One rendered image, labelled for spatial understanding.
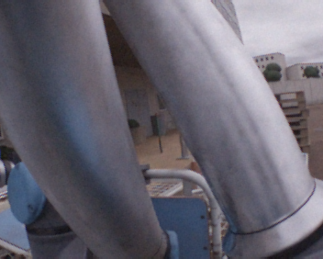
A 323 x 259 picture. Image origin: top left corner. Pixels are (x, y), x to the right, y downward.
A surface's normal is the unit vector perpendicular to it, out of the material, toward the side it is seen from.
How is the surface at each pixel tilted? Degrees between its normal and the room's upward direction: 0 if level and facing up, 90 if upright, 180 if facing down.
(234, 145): 91
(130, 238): 118
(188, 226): 90
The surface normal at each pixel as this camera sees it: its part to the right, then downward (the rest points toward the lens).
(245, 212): -0.65, 0.29
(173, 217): -0.44, 0.13
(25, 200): -0.48, -0.13
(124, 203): 0.71, 0.36
